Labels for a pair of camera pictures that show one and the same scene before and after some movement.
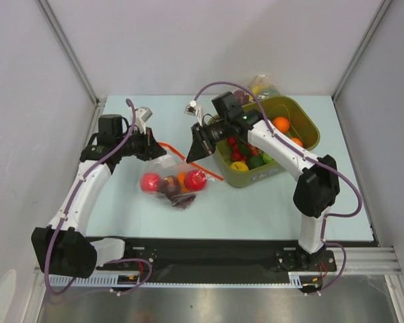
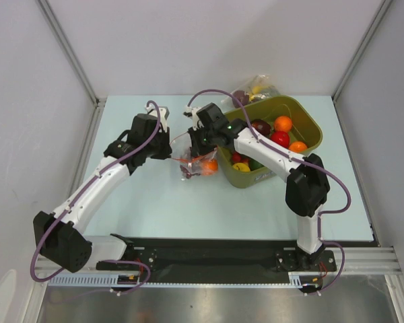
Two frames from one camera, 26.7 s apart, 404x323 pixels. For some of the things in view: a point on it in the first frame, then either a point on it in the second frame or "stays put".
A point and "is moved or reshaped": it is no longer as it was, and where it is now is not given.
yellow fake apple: [240, 166] stays put
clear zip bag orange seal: [173, 179] is moved or reshaped
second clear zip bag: [260, 86] stays put
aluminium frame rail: [365, 261] stays put
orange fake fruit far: [281, 124] stays put
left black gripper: [151, 149] to [167, 150]
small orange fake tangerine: [181, 176] to [209, 167]
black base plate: [199, 256] stays put
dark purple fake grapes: [183, 200] to [186, 171]
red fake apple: [195, 180] is moved or reshaped
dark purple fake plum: [241, 97] stays put
